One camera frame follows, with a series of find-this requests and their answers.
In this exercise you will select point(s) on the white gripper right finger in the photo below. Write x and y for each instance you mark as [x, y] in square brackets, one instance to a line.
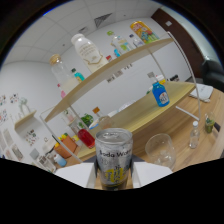
[151, 172]

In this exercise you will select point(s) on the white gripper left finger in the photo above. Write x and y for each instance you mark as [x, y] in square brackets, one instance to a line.
[75, 173]

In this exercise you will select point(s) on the silver black soda water can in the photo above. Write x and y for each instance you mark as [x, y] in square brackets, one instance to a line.
[114, 156]

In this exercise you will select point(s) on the clear bottle white cap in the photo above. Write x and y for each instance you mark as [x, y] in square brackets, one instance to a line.
[194, 135]

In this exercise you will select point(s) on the clear drinking glass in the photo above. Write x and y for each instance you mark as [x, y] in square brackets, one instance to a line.
[160, 151]

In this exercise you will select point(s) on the green potted plant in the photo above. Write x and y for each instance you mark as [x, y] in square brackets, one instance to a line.
[87, 119]

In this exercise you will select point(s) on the clear bottle orange cap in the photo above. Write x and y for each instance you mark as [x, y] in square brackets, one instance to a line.
[102, 120]

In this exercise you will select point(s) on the wooden two-tier shelf rack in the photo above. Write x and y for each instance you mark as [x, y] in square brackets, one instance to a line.
[143, 110]

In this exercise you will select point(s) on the blue liquid bottle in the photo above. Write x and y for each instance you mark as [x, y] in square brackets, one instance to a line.
[160, 95]

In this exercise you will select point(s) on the white figurine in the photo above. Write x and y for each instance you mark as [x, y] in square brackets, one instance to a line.
[23, 106]

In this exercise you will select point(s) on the teal liquid bottle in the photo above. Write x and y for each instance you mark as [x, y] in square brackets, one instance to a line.
[79, 76]

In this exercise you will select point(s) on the glass jar with cork lid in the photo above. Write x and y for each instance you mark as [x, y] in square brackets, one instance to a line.
[63, 76]

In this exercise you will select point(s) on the black chair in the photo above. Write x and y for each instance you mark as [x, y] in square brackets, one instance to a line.
[213, 71]

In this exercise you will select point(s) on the small red label bottle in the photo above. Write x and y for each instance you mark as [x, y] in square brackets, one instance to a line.
[109, 58]

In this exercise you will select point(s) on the large white milk bottle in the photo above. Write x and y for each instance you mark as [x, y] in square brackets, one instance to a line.
[88, 53]

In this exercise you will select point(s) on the slim blue bottle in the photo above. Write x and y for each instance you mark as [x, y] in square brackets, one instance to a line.
[116, 52]

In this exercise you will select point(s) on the clear bottle green cap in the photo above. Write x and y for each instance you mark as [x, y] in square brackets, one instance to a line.
[120, 44]

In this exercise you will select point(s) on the small clear bottle blue cap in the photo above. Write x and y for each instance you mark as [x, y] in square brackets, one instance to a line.
[136, 40]

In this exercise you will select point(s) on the brown door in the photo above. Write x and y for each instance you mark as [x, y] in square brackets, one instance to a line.
[180, 33]

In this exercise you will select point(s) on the ceiling air vent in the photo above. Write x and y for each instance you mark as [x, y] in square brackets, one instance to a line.
[102, 19]

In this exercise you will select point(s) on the wooden wall shelf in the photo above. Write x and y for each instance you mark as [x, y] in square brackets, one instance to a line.
[25, 121]

